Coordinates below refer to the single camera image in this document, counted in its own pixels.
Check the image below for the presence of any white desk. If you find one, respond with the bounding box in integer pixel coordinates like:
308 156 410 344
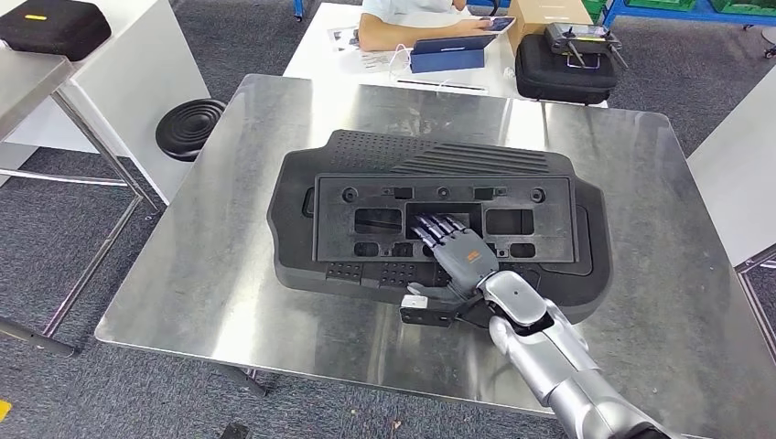
283 3 609 109

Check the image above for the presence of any white table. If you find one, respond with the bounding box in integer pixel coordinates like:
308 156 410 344
0 0 210 204

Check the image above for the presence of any thin white desk cable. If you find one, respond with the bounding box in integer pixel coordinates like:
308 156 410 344
387 42 415 78

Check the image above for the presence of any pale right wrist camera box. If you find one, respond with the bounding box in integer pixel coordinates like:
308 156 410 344
400 294 456 328

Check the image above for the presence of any black round ribbed disc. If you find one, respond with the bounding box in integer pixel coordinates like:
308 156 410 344
155 98 228 163

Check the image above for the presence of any black bag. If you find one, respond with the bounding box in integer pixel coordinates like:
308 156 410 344
515 33 620 105

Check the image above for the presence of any large black engine cover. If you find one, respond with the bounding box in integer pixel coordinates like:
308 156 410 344
266 128 613 326

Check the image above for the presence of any stainless steel workbench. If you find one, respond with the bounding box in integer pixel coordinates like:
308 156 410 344
94 73 776 439

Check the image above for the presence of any black stylus pen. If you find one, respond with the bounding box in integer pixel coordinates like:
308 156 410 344
396 77 490 94

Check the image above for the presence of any green plastic crate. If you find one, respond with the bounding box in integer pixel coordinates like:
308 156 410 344
624 0 698 12
709 0 776 16

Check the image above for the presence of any black case with yellow label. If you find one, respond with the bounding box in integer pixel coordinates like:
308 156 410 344
0 0 113 62

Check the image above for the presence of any white panel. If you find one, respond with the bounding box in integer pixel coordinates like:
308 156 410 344
687 63 776 268

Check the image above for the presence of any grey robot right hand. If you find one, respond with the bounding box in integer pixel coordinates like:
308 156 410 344
407 213 501 305

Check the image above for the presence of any black plastic frame part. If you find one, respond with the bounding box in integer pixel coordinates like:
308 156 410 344
312 174 577 264

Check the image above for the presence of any person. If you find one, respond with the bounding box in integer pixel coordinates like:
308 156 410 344
357 0 516 53

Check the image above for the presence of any printed paper sheet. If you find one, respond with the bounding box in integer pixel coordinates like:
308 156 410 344
357 51 414 75
327 25 365 53

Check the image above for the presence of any blue tablet case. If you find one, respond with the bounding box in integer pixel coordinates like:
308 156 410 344
409 34 499 75

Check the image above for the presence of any black remote controller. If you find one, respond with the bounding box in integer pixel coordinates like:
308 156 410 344
544 23 630 69

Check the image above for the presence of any person's hand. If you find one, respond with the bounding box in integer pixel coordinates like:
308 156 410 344
463 16 504 36

